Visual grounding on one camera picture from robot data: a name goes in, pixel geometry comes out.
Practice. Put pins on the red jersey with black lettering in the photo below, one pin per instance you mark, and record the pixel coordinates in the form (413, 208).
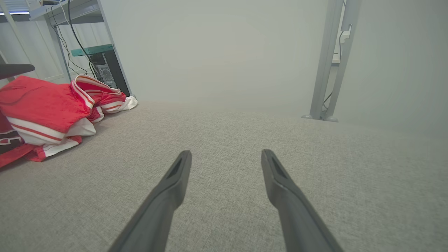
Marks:
(105, 96)

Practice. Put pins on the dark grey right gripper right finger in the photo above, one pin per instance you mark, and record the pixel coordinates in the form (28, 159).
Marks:
(297, 217)

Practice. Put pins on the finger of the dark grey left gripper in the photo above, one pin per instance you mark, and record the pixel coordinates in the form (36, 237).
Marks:
(14, 70)

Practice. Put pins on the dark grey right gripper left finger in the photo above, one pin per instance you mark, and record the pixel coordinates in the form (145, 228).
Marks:
(164, 196)

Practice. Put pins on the grey metal partition post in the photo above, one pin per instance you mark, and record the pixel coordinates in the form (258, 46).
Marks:
(325, 70)

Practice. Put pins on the white window blind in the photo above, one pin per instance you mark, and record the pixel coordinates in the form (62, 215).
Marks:
(14, 6)

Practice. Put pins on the white box behind post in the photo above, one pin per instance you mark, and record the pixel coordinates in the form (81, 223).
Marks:
(344, 36)

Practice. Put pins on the grey wheeled stand leg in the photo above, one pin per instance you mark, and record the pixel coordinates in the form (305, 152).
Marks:
(80, 8)

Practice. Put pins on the teal flat box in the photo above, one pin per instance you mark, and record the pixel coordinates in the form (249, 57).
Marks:
(91, 50)

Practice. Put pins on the black computer tower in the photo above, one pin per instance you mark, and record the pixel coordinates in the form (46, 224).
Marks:
(113, 71)

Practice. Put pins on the red shorts with white stripe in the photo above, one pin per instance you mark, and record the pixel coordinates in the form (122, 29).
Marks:
(38, 101)

